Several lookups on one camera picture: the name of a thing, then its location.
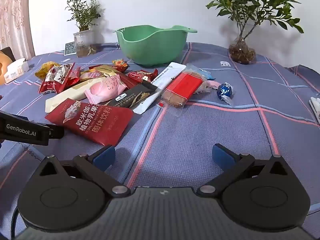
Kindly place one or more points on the pink small packet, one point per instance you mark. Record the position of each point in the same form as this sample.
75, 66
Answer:
212, 83

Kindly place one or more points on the dark object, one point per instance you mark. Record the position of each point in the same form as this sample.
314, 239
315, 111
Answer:
8, 52

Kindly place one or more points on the leafy plant in glass vase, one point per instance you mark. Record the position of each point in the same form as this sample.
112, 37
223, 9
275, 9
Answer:
241, 52

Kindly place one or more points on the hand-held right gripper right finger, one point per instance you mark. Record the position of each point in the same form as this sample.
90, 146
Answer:
222, 156

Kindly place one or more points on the blue plaid tablecloth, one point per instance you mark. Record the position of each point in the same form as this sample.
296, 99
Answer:
200, 130

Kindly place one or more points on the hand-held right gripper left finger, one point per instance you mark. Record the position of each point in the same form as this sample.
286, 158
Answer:
105, 157

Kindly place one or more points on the pink and yellow packet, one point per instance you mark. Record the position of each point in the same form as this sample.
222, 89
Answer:
91, 75

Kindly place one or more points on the white digital clock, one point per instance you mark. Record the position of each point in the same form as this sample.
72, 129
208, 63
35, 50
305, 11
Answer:
70, 48

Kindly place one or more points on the light blue small packet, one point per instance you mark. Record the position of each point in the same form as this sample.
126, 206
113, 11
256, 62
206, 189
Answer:
207, 75

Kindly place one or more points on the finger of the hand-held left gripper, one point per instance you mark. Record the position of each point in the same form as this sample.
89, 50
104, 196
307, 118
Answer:
57, 132

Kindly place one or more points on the white long packet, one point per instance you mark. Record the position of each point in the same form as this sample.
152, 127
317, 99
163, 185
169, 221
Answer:
170, 72

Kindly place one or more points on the black cracker packet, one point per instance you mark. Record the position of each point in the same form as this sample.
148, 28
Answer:
132, 97

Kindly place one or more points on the yellow snack packet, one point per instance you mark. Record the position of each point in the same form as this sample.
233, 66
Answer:
43, 70

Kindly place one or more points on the blue foil candy ball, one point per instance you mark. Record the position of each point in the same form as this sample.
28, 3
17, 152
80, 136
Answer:
225, 89

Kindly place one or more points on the large red drink powder packet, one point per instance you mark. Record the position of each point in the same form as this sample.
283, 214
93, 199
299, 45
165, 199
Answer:
95, 122

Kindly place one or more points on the red and white jujube packet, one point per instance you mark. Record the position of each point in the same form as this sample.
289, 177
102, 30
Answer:
67, 77
50, 80

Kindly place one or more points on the feathery plant in clear cup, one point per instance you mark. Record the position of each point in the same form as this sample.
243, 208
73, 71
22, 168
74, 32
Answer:
83, 42

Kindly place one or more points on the orange round object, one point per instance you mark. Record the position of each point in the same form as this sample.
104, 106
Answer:
3, 67

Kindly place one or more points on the clear cake packet red label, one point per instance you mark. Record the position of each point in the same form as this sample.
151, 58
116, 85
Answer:
183, 85

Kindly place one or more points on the white cloth label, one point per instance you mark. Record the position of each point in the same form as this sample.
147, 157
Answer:
225, 63

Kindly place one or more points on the white folded object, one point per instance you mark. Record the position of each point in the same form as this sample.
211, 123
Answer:
315, 110

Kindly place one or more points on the pink patterned curtain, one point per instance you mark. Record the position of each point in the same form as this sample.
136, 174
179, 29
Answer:
15, 17

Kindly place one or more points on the pink peach packet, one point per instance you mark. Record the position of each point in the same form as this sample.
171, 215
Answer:
105, 90

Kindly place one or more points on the red small flower packet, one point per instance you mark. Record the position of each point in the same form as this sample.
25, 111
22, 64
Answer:
141, 76

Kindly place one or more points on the cream long packet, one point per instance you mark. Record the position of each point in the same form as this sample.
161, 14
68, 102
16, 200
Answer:
67, 93

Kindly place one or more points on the orange candy packet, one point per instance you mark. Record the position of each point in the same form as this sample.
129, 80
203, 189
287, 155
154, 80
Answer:
120, 63

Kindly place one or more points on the green plastic bowl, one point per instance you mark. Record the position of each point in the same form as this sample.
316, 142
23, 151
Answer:
150, 52

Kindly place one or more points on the white tissue box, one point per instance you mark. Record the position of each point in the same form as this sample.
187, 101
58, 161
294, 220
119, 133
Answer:
17, 68

